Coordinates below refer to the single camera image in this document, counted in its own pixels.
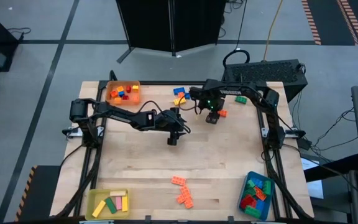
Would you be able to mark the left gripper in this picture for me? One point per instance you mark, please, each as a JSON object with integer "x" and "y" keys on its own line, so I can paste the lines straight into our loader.
{"x": 169, "y": 123}

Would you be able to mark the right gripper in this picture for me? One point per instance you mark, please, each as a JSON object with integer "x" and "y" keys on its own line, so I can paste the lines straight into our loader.
{"x": 210, "y": 101}

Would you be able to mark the orange rectangular block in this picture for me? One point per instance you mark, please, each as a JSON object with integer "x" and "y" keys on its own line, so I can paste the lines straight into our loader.
{"x": 260, "y": 193}
{"x": 223, "y": 113}
{"x": 179, "y": 180}

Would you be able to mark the blue square block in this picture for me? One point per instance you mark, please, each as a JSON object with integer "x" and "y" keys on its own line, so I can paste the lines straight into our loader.
{"x": 121, "y": 93}
{"x": 187, "y": 96}

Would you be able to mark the green rectangular block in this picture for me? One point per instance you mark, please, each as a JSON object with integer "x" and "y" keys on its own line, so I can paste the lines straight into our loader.
{"x": 249, "y": 192}
{"x": 251, "y": 183}
{"x": 252, "y": 211}
{"x": 241, "y": 99}
{"x": 267, "y": 187}

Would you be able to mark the yellow rectangular block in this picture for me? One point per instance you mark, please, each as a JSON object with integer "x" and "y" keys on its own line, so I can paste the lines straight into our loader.
{"x": 99, "y": 208}
{"x": 180, "y": 101}

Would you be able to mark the orange long studded block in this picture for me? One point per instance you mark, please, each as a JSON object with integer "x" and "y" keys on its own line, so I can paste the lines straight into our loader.
{"x": 186, "y": 192}

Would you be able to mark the yellow square block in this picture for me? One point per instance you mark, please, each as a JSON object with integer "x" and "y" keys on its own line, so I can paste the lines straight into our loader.
{"x": 135, "y": 88}

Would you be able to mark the red square block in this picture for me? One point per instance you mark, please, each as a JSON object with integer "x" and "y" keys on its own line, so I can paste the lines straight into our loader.
{"x": 128, "y": 88}
{"x": 125, "y": 97}

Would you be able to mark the amber square block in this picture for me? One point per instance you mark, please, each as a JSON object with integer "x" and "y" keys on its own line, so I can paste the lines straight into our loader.
{"x": 120, "y": 88}

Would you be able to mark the orange-red square block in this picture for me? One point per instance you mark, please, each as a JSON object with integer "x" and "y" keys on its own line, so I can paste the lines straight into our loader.
{"x": 113, "y": 93}

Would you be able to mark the cream long block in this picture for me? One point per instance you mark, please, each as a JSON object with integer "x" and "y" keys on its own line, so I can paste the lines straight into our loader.
{"x": 117, "y": 193}

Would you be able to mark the yellow long block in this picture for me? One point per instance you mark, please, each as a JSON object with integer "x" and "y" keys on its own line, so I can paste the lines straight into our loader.
{"x": 125, "y": 203}

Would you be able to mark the pink long block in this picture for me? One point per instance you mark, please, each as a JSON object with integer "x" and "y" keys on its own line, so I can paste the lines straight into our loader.
{"x": 118, "y": 203}

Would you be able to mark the green long block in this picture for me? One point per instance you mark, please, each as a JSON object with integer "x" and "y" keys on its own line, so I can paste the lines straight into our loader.
{"x": 110, "y": 205}

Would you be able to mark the blue plastic bin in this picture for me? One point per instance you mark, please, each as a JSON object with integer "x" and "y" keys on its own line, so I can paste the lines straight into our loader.
{"x": 270, "y": 202}

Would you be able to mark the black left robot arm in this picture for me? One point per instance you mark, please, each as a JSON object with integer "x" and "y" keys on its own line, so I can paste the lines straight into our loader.
{"x": 120, "y": 115}

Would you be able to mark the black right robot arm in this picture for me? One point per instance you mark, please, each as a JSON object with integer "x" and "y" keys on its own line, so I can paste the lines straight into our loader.
{"x": 259, "y": 93}

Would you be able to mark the orange plastic bin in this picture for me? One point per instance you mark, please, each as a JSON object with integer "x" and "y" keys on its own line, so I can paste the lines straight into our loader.
{"x": 129, "y": 102}

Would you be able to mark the black power adapter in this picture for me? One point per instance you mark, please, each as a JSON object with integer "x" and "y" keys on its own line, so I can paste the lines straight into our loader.
{"x": 304, "y": 143}

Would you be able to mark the yellow plastic bin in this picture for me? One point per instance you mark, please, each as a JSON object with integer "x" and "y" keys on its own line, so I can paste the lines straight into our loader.
{"x": 92, "y": 194}

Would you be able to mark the black divider screen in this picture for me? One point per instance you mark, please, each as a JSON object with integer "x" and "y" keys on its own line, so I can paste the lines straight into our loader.
{"x": 166, "y": 21}

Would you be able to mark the white paper sheet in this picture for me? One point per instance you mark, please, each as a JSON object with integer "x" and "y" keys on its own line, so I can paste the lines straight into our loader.
{"x": 314, "y": 186}

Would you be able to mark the black hazard-striped mat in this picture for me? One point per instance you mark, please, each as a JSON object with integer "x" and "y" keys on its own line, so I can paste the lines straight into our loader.
{"x": 42, "y": 193}

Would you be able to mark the black aluminium table frame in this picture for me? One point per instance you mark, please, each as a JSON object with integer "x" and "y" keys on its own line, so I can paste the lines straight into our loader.
{"x": 166, "y": 83}

